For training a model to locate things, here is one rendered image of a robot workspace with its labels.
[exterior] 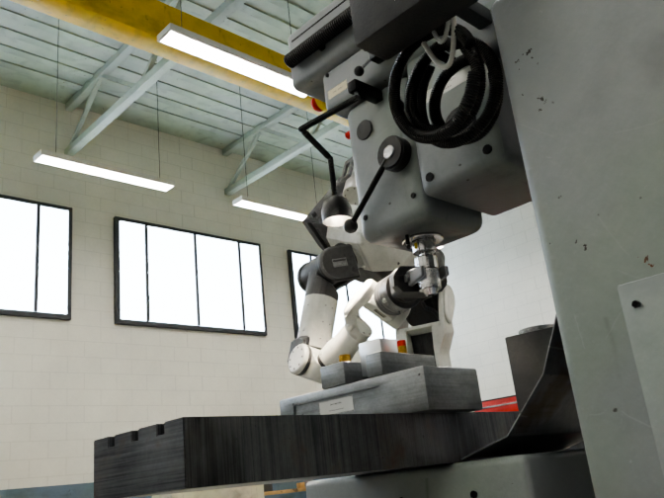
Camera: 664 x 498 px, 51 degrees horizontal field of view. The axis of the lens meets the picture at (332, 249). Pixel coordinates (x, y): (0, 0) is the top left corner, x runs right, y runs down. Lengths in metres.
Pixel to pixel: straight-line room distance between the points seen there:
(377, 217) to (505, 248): 10.82
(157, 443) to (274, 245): 10.75
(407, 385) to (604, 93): 0.52
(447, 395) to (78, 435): 8.21
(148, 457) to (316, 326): 0.95
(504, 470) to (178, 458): 0.51
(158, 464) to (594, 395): 0.56
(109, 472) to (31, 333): 8.19
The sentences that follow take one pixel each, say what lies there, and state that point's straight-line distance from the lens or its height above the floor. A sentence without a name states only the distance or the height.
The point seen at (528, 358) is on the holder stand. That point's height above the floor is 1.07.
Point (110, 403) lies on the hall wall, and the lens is 9.43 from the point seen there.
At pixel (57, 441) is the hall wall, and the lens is 9.10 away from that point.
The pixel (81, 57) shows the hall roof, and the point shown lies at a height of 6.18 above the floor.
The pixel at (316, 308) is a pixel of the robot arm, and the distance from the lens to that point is 1.82.
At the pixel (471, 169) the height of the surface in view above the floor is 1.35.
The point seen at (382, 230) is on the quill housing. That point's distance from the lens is 1.42.
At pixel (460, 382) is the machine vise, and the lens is 1.20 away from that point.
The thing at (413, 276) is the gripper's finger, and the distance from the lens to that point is 1.44.
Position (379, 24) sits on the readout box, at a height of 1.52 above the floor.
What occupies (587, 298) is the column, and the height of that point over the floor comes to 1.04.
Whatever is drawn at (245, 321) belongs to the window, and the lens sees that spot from 10.72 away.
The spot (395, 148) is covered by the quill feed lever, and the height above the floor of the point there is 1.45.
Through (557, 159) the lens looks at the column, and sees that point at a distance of 1.06.
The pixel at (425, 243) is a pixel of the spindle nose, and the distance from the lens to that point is 1.45.
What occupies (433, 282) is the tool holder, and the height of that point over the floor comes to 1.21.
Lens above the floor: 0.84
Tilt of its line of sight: 19 degrees up
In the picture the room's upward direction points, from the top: 6 degrees counter-clockwise
